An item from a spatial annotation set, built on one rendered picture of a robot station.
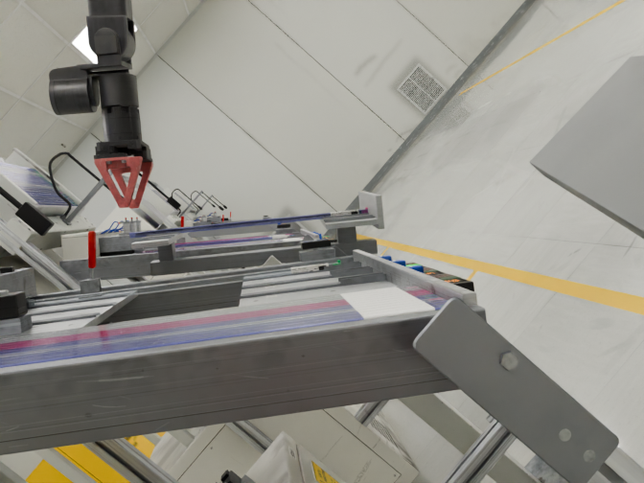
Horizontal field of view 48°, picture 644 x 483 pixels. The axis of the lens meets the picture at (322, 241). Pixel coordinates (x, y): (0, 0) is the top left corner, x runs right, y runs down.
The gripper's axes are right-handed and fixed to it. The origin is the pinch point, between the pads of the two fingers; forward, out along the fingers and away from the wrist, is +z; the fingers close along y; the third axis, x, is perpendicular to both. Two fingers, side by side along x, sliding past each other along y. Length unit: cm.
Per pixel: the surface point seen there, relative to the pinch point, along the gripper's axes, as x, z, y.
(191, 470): -4, 73, -86
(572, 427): 41, 21, 64
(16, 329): -9.3, 14.3, 29.2
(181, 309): 5.7, 18.4, -8.2
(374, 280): 33.7, 13.1, 23.3
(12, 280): -17.3, 10.2, 4.1
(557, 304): 112, 39, -102
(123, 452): -6.7, 42.5, -10.4
